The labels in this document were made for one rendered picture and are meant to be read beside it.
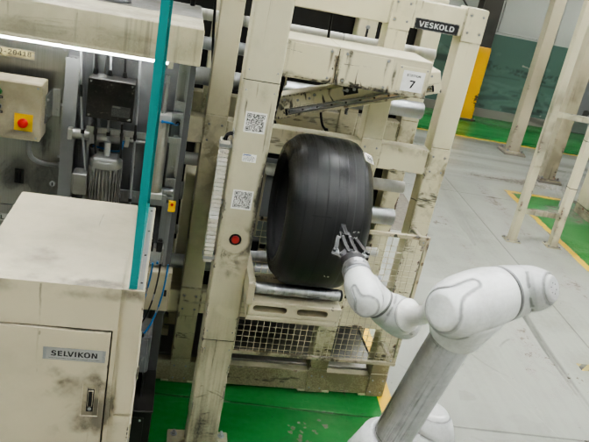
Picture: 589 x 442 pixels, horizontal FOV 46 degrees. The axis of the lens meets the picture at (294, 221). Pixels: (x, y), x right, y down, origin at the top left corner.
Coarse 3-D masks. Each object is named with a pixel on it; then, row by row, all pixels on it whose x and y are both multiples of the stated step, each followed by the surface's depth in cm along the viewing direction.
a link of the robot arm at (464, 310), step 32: (448, 288) 145; (480, 288) 145; (512, 288) 149; (448, 320) 144; (480, 320) 144; (448, 352) 154; (416, 384) 162; (448, 384) 162; (384, 416) 173; (416, 416) 166
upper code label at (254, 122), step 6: (246, 114) 238; (252, 114) 238; (258, 114) 239; (264, 114) 239; (246, 120) 239; (252, 120) 239; (258, 120) 240; (264, 120) 240; (246, 126) 240; (252, 126) 240; (258, 126) 240; (264, 126) 241; (252, 132) 241; (258, 132) 241
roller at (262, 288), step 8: (256, 288) 257; (264, 288) 257; (272, 288) 258; (280, 288) 259; (288, 288) 259; (296, 288) 260; (304, 288) 261; (312, 288) 262; (320, 288) 263; (296, 296) 261; (304, 296) 261; (312, 296) 261; (320, 296) 262; (328, 296) 262; (336, 296) 263
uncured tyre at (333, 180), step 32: (288, 160) 250; (320, 160) 241; (352, 160) 245; (288, 192) 243; (320, 192) 236; (352, 192) 239; (288, 224) 239; (320, 224) 236; (352, 224) 238; (288, 256) 243; (320, 256) 241
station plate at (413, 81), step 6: (408, 72) 267; (414, 72) 267; (402, 78) 268; (408, 78) 268; (414, 78) 268; (420, 78) 269; (402, 84) 269; (408, 84) 269; (414, 84) 269; (420, 84) 270; (408, 90) 270; (414, 90) 270; (420, 90) 270
